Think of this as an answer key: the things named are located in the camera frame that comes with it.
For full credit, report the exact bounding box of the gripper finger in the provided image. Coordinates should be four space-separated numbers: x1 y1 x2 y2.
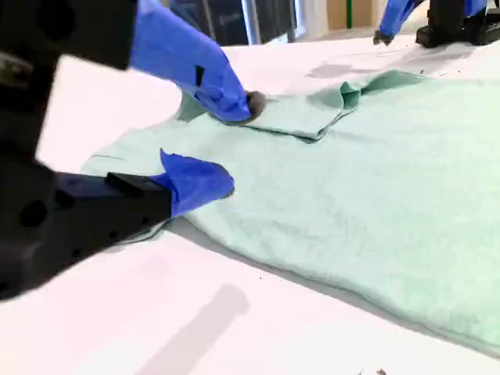
373 0 417 46
54 147 236 266
58 0 267 126

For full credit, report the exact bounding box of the pale green T-shirt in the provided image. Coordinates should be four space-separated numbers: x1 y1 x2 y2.
80 69 500 359

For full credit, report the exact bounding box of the wooden wall panel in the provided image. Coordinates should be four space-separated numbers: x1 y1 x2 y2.
327 0 373 30

